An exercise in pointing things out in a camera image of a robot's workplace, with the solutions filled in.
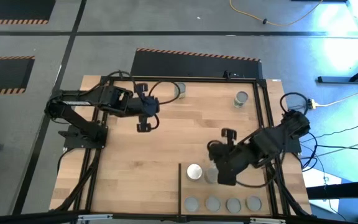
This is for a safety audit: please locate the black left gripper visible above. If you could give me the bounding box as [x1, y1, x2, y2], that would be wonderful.
[131, 82, 160, 133]

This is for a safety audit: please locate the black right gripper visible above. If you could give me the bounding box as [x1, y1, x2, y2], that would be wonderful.
[209, 128, 256, 187]

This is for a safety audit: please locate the black mat with striped edge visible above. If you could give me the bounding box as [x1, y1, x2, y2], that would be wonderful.
[130, 47, 264, 80]
[0, 0, 57, 26]
[0, 55, 36, 96]

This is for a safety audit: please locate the small black mounted device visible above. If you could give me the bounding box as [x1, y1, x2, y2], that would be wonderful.
[223, 70, 244, 80]

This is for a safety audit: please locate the black beam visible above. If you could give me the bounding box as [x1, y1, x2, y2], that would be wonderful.
[305, 179, 358, 200]

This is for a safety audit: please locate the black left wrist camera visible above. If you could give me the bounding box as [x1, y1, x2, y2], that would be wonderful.
[141, 96, 160, 116]

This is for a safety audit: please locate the black camera cable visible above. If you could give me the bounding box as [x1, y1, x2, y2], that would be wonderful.
[147, 80, 181, 106]

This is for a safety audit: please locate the black aluminium table frame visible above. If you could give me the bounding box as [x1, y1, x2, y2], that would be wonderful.
[50, 74, 313, 224]

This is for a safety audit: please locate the black cable bundle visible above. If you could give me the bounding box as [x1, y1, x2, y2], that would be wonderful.
[54, 146, 104, 213]
[267, 164, 312, 218]

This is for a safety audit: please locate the silver metal bracket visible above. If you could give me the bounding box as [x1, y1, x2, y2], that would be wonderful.
[249, 217, 287, 224]
[77, 213, 114, 222]

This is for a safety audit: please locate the black cable loop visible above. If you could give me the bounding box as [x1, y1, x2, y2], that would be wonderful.
[280, 91, 310, 116]

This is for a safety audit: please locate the yellow cable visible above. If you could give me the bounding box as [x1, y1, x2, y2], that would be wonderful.
[228, 0, 324, 27]
[317, 83, 358, 108]

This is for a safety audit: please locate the black floor cable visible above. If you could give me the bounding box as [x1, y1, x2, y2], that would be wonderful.
[300, 143, 358, 154]

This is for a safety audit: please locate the grey desk frame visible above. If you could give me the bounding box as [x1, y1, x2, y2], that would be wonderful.
[317, 0, 358, 85]

